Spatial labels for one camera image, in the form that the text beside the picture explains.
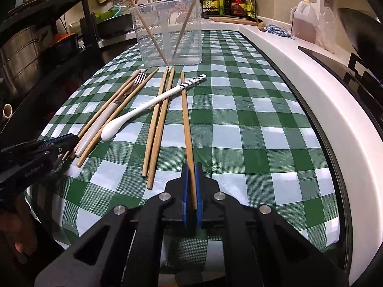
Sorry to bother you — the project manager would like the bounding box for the black wok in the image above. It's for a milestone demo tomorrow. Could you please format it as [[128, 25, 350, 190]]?
[[338, 6, 383, 63]]

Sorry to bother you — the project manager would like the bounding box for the person's left hand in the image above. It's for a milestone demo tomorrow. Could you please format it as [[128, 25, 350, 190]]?
[[0, 209, 30, 260]]

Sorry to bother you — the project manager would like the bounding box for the black metal shelf rack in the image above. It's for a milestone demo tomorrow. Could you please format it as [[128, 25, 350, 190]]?
[[0, 0, 101, 144]]

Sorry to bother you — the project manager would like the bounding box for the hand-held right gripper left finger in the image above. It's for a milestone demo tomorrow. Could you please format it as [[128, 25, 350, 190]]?
[[34, 164, 190, 287]]

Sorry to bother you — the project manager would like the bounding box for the white striped-handle ceramic spoon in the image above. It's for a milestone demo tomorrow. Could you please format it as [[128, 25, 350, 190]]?
[[101, 74, 207, 142]]

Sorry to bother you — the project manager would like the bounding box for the black pot with orange lid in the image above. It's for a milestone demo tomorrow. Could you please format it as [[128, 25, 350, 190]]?
[[49, 33, 80, 51]]

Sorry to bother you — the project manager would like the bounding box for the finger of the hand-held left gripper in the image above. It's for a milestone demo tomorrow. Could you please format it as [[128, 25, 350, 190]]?
[[45, 146, 74, 168], [1, 133, 79, 154]]

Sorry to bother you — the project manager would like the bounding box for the white-handled metal fork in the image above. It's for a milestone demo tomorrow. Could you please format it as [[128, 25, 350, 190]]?
[[73, 70, 148, 158]]

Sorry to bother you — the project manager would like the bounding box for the blue rag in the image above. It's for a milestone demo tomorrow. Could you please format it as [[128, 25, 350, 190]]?
[[263, 23, 297, 41]]

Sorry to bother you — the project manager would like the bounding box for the round wooden cutting board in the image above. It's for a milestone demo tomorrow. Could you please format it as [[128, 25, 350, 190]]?
[[209, 16, 264, 26]]

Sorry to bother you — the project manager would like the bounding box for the black pan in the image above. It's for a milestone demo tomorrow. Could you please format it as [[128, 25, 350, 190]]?
[[97, 15, 134, 38]]

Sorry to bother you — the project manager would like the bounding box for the clear plastic container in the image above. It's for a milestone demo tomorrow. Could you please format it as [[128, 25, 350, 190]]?
[[129, 0, 203, 67]]

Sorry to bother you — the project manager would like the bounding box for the plastic oil jug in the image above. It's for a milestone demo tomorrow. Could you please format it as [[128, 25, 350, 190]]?
[[291, 0, 319, 44]]

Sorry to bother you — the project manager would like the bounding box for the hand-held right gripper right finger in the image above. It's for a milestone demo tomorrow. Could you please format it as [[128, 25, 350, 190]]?
[[194, 162, 350, 287]]

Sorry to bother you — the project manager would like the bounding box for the black glass gas stove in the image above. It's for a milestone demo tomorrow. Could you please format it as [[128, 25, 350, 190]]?
[[298, 46, 383, 111]]

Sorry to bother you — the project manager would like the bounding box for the large steel pot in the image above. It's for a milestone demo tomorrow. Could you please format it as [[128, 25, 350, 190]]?
[[0, 25, 41, 96]]

